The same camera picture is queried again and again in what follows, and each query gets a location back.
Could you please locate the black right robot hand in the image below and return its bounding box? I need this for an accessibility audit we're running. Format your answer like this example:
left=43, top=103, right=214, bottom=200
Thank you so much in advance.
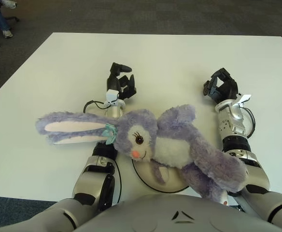
left=203, top=68, right=240, bottom=105

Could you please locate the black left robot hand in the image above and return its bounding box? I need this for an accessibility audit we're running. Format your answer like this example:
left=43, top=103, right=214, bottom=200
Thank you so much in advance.
left=106, top=62, right=138, bottom=100

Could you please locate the purple plush bunny doll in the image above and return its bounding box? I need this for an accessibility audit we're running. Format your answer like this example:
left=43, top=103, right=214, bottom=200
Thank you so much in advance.
left=35, top=104, right=249, bottom=206

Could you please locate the white plate with black rim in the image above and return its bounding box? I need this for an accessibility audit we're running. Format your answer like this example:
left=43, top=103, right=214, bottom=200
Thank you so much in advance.
left=132, top=158, right=190, bottom=193

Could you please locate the black office chair base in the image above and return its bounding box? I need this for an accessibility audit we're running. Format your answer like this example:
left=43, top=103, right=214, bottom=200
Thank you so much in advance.
left=0, top=14, right=20, bottom=34

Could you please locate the grey robot torso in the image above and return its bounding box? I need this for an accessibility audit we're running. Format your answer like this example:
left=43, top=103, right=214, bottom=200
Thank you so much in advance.
left=0, top=193, right=282, bottom=232

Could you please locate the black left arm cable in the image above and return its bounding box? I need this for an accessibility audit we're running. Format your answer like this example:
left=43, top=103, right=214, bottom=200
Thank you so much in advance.
left=83, top=100, right=121, bottom=203

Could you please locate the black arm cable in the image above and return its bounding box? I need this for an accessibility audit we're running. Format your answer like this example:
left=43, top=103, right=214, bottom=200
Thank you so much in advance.
left=83, top=100, right=121, bottom=203
left=242, top=106, right=255, bottom=138

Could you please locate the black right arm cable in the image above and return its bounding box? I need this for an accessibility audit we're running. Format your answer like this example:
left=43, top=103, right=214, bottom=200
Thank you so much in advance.
left=242, top=106, right=255, bottom=138

